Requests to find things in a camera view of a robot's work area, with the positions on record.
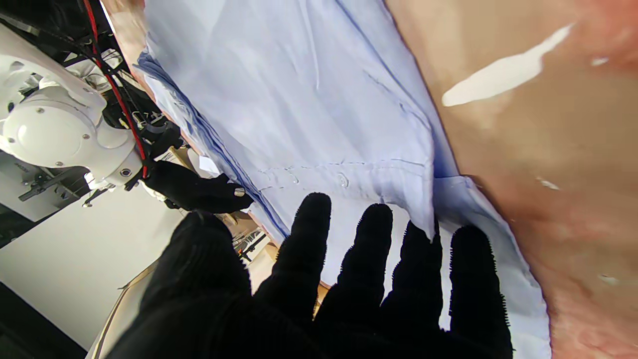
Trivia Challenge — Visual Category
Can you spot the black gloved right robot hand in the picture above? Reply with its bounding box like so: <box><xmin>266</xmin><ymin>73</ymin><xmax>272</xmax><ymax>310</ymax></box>
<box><xmin>145</xmin><ymin>160</ymin><xmax>254</xmax><ymax>214</ymax></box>

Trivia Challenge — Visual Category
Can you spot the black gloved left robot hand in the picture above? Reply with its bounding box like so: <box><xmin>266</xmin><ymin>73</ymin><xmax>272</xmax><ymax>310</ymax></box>
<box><xmin>105</xmin><ymin>192</ymin><xmax>514</xmax><ymax>359</ymax></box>

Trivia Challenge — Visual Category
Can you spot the light blue button shirt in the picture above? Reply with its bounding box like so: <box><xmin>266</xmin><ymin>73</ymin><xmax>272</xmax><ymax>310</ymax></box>
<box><xmin>137</xmin><ymin>0</ymin><xmax>551</xmax><ymax>359</ymax></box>

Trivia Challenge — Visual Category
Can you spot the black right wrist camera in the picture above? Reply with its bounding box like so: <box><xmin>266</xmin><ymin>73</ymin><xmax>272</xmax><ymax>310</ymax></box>
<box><xmin>142</xmin><ymin>122</ymin><xmax>182</xmax><ymax>158</ymax></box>

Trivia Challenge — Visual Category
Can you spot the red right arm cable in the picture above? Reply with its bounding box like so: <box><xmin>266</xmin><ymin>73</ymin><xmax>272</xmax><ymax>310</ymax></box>
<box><xmin>82</xmin><ymin>0</ymin><xmax>150</xmax><ymax>178</ymax></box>

